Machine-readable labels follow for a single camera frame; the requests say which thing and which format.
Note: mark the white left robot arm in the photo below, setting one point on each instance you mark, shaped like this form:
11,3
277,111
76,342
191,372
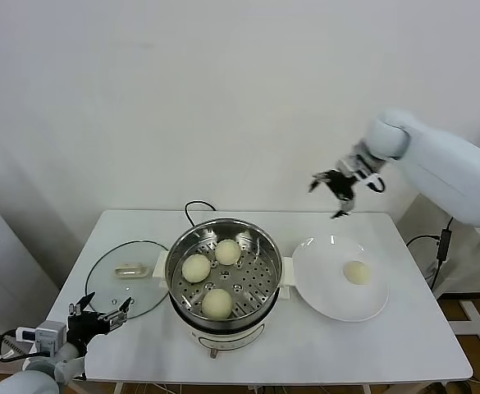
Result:
30,377

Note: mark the white cabinet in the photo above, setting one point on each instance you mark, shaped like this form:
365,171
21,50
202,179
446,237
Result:
10,267

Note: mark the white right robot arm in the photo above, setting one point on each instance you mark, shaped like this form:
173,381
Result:
440,164

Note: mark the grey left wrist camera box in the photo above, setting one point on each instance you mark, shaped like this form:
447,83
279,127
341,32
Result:
47,336

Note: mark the white steamed baozi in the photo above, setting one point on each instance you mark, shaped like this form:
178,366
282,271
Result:
227,252
217,304
357,273
196,268

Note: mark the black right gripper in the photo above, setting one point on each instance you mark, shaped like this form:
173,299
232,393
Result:
342,184

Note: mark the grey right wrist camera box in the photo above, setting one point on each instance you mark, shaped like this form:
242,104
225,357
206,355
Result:
347,165

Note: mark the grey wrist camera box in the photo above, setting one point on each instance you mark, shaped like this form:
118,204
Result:
347,165
47,336

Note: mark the white side desk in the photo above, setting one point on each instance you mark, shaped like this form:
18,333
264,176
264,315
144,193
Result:
477,328

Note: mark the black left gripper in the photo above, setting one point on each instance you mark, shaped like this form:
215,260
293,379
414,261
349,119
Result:
83,330

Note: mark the perforated steel steamer basket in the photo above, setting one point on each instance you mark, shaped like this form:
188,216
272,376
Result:
256,287

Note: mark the white electric cooker base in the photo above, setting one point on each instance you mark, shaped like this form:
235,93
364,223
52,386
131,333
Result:
231,340

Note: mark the round glass pot lid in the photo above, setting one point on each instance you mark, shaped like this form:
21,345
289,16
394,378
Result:
120,291

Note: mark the white oval plate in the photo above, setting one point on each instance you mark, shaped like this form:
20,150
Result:
325,287

